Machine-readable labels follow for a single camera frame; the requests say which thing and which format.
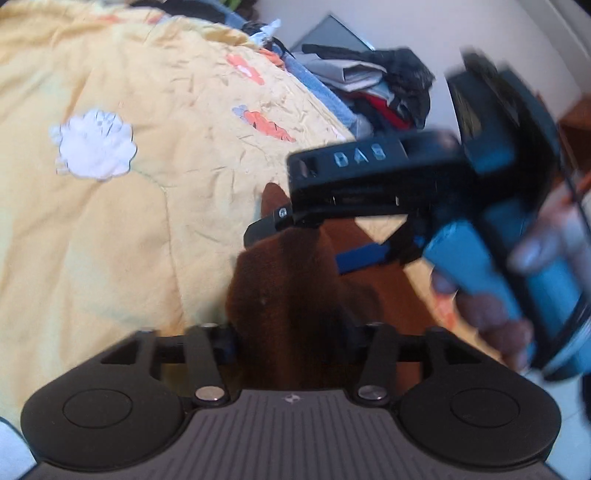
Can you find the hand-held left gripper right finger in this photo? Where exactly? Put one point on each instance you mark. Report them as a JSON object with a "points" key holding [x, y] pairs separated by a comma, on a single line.
{"points": [[381, 350]]}

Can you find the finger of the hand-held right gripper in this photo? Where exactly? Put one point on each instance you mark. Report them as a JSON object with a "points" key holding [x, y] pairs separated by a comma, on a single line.
{"points": [[272, 224], [364, 256]]}

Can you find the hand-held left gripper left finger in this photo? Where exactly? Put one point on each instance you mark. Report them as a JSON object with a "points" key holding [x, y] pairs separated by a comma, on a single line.
{"points": [[203, 350]]}

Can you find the brown knit sweater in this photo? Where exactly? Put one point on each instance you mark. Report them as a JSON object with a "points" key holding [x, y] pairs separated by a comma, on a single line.
{"points": [[286, 300]]}

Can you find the pile of folded clothes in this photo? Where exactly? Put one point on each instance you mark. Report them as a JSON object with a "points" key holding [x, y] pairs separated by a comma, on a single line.
{"points": [[378, 83]]}

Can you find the person's right hand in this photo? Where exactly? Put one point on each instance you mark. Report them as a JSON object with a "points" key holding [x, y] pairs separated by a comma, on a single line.
{"points": [[489, 318]]}

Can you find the yellow carrot print bedsheet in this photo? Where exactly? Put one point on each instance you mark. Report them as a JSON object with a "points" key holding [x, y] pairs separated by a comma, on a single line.
{"points": [[115, 254]]}

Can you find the grey framed panel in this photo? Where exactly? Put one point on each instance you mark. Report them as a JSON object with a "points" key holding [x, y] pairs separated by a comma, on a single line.
{"points": [[332, 34]]}

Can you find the brown wooden door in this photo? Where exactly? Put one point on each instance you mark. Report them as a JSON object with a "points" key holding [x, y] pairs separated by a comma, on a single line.
{"points": [[577, 134]]}

